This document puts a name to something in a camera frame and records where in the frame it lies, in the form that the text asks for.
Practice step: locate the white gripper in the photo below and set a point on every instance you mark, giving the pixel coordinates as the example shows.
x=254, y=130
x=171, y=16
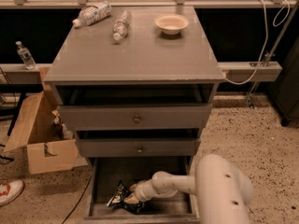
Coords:
x=142, y=192

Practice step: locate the blue chip bag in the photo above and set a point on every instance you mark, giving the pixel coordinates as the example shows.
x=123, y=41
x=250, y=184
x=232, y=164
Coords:
x=117, y=200

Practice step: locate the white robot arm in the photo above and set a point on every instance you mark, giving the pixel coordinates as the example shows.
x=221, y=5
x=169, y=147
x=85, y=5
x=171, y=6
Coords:
x=222, y=191

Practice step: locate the grey bottom drawer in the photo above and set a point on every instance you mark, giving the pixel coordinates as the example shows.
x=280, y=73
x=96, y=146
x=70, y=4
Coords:
x=109, y=172

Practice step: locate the grey drawer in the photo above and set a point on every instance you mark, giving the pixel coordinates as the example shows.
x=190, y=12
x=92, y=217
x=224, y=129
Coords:
x=109, y=172
x=91, y=118
x=137, y=147

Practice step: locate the grey middle drawer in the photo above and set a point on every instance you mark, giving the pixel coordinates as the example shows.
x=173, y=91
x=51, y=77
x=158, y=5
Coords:
x=137, y=147

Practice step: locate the grey top drawer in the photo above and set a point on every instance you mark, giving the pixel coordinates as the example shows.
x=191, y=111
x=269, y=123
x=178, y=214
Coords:
x=91, y=118

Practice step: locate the grey drawer cabinet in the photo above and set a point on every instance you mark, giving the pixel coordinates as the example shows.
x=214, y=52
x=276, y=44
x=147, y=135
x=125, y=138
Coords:
x=147, y=68

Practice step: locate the open cardboard box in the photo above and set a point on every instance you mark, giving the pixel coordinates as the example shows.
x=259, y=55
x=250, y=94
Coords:
x=35, y=129

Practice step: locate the white red sneaker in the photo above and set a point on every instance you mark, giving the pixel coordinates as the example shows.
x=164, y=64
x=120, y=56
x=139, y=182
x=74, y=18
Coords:
x=10, y=191

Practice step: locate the clear water bottle lying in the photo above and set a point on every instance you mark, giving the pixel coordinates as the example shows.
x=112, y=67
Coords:
x=121, y=25

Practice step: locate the standing water bottle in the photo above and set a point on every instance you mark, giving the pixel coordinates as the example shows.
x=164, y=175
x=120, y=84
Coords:
x=26, y=56

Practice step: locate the white bowl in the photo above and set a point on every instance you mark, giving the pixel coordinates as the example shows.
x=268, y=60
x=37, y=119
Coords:
x=171, y=24

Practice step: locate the dark cabinet at right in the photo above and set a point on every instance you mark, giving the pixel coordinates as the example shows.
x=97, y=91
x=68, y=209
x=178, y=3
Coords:
x=285, y=90

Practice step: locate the white labelled bottle lying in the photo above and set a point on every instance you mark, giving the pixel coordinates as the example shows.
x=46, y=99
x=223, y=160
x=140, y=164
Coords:
x=93, y=14

